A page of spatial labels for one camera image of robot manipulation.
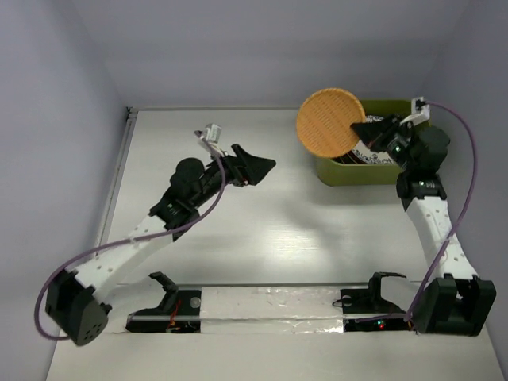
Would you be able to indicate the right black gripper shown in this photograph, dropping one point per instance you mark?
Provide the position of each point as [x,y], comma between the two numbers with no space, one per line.
[375,134]

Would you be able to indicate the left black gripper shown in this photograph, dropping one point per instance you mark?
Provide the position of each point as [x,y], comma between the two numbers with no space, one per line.
[244,169]

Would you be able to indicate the blue floral white plate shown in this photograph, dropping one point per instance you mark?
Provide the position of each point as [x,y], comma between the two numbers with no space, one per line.
[364,155]

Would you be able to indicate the orange woven round plate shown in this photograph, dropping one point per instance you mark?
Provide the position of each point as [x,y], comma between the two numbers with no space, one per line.
[323,123]

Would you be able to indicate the dark teal glazed plate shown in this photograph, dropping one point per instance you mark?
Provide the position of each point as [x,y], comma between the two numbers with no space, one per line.
[346,159]

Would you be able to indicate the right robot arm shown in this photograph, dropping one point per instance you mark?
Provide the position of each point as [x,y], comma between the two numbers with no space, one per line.
[451,298]

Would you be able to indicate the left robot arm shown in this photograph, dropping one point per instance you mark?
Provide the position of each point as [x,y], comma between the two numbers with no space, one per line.
[73,302]

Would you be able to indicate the green plastic bin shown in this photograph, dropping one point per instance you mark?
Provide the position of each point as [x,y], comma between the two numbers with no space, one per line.
[335,174]

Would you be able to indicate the silver foil covered bar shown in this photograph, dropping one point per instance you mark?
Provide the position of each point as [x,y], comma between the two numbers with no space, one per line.
[270,310]

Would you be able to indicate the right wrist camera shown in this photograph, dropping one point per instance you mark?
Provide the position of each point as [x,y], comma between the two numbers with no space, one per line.
[420,112]

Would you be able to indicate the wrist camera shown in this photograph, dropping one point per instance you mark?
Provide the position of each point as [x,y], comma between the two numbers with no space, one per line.
[420,112]
[209,138]

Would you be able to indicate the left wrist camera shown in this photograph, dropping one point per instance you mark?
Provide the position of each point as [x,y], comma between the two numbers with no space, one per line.
[209,138]

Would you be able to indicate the aluminium table edge rail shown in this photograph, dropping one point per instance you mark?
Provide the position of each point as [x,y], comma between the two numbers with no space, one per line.
[115,182]

